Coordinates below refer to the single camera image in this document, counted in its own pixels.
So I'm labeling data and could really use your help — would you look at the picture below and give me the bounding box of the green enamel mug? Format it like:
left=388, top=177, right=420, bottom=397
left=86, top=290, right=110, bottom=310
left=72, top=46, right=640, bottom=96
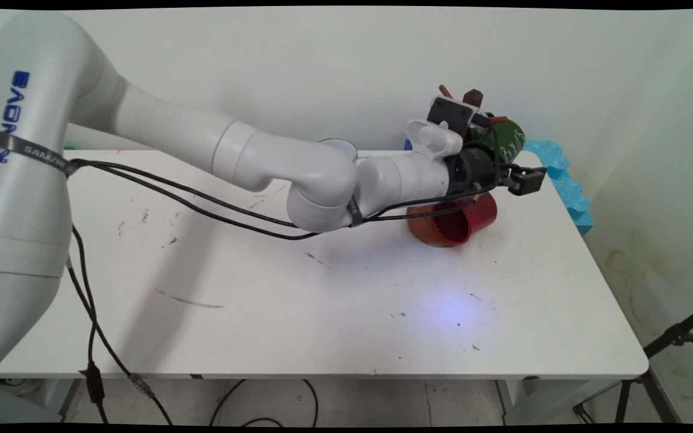
left=467, top=114, right=526, bottom=164

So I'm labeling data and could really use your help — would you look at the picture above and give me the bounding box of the white table leg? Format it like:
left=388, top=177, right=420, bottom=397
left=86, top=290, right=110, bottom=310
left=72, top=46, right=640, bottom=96
left=38, top=378, right=81, bottom=417

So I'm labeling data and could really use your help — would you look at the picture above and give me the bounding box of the white enamel mug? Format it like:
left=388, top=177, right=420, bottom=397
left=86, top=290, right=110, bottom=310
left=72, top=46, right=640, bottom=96
left=319, top=139, right=359, bottom=162

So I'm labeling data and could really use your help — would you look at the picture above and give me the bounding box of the black floor cable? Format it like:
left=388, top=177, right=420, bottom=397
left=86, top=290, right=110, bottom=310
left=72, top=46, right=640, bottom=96
left=209, top=379, right=319, bottom=428

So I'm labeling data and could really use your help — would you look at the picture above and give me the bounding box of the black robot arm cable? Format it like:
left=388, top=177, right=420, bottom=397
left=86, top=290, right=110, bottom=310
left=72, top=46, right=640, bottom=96
left=65, top=158, right=485, bottom=425

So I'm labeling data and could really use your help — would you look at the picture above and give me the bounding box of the light blue foam mat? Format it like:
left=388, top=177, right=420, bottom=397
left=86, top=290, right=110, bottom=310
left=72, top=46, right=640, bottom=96
left=523, top=140, right=594, bottom=237

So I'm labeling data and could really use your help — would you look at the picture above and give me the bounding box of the wrist camera box with bracket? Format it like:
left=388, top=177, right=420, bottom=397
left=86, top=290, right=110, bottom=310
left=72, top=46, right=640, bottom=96
left=427, top=95, right=484, bottom=140

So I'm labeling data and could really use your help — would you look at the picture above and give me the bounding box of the red enamel mug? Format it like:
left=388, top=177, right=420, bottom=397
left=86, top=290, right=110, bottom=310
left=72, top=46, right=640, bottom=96
left=432, top=191, right=498, bottom=246

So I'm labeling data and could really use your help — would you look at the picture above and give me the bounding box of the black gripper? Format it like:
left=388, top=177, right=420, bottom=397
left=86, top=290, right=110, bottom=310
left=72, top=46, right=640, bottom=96
left=446, top=146, right=547, bottom=197

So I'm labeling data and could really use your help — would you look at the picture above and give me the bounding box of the brown wooden mug tree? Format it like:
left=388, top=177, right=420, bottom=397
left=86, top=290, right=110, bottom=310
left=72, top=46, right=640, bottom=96
left=406, top=85, right=508, bottom=248

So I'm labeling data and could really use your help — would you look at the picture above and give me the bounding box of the black tripod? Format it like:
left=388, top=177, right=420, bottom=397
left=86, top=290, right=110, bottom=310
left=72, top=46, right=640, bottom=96
left=573, top=301, right=693, bottom=425

